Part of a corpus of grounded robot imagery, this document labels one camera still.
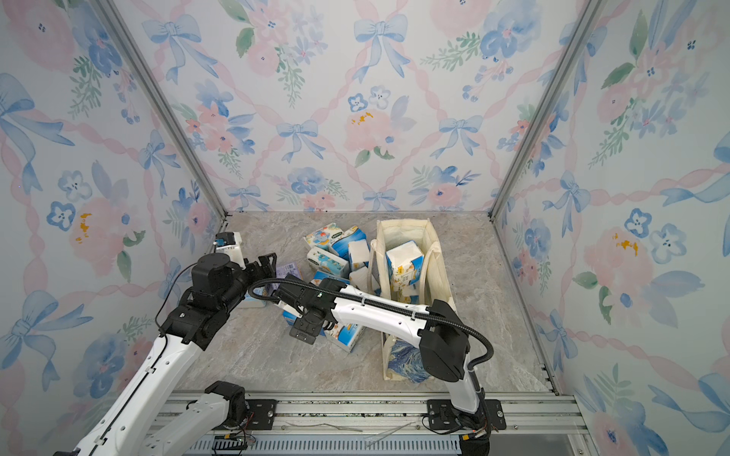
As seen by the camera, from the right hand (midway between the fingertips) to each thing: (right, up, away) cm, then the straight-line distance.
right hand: (311, 312), depth 79 cm
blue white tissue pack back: (+10, +19, +16) cm, 26 cm away
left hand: (-11, +16, -5) cm, 20 cm away
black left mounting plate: (-12, -25, -6) cm, 29 cm away
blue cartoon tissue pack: (+9, -6, +2) cm, 11 cm away
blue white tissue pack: (+26, +14, -5) cm, 29 cm away
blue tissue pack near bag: (+14, +9, +6) cm, 18 cm away
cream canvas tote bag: (+24, -8, -12) cm, 28 cm away
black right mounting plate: (+35, -25, -6) cm, 43 cm away
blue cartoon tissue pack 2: (-7, -2, +4) cm, 9 cm away
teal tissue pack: (+3, +13, +15) cm, 21 cm away
